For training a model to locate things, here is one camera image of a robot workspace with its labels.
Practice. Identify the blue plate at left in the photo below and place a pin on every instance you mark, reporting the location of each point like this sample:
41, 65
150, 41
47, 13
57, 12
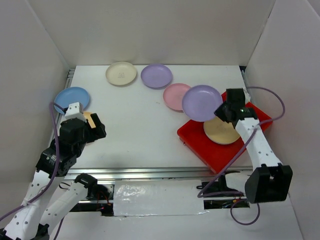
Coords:
72, 95

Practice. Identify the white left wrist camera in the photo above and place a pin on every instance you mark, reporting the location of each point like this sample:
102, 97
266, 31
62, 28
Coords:
75, 111

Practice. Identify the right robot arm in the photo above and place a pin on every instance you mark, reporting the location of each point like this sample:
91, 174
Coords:
270, 180

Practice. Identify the pink plate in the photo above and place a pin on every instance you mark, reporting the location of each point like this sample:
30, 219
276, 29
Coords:
174, 94

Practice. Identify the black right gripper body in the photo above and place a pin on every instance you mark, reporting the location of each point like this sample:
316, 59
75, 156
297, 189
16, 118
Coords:
221, 112

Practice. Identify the orange plate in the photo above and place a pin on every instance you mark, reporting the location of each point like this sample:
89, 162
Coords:
88, 119
220, 132

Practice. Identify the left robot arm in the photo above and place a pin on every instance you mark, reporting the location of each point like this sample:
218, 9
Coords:
36, 219

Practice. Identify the purple plate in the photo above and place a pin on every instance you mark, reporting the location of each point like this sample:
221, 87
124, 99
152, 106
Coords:
200, 102
156, 76

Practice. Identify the cream plate at back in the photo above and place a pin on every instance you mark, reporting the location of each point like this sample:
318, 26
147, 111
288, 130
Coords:
121, 73

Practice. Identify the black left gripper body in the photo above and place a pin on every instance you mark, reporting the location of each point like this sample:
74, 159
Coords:
91, 134

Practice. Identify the red plastic bin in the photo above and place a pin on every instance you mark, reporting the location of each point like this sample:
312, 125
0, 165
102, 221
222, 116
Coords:
213, 155

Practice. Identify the white tape patch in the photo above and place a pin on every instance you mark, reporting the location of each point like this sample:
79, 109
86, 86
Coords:
157, 198

